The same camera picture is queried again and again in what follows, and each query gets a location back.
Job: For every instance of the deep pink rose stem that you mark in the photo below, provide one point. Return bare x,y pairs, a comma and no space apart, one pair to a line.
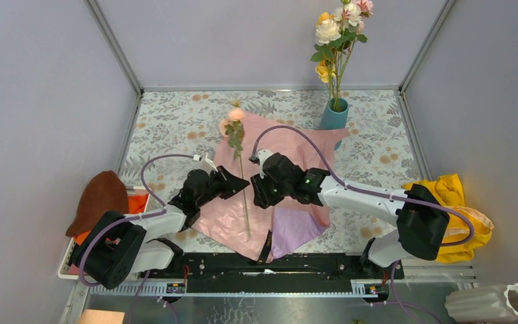
363,9

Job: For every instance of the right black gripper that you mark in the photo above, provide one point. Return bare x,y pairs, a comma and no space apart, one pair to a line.
262,198

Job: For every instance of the peach rose stem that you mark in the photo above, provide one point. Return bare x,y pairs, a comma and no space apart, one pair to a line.
232,128

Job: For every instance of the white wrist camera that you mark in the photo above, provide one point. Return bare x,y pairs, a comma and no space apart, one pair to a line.
259,158
206,162

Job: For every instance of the pink wrapping paper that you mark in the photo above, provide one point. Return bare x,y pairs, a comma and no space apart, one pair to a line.
236,222

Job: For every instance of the yellow flower stems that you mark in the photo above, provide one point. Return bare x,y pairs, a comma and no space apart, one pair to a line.
327,30

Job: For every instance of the black ribbon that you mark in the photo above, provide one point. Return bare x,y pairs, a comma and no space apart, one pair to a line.
266,249

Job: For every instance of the purple wrapping paper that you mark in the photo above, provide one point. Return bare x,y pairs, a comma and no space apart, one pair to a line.
292,229

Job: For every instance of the brown cloth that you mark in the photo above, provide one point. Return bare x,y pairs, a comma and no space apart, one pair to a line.
104,192

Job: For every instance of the white ribbed vase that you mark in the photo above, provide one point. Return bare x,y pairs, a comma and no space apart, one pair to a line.
487,304

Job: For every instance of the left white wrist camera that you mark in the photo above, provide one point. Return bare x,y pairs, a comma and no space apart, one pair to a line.
206,162

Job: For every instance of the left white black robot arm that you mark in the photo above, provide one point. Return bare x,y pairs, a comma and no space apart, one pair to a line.
120,245

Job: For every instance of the floral patterned table mat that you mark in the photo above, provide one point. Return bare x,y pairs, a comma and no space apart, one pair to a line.
376,151

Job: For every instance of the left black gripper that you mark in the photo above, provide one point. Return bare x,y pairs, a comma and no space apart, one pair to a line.
231,183

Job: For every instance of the white plastic basket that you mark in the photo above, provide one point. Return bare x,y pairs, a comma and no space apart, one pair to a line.
67,270

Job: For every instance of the teal cylindrical vase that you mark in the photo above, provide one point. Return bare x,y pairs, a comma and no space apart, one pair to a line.
335,115

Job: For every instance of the orange cloth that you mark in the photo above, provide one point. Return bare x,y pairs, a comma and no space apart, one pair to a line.
136,204

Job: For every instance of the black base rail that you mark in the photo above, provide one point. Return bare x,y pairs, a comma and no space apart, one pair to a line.
311,273

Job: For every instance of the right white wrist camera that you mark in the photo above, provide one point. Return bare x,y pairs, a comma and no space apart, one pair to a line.
259,158

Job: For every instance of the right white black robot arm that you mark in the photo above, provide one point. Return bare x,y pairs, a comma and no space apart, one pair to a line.
419,222

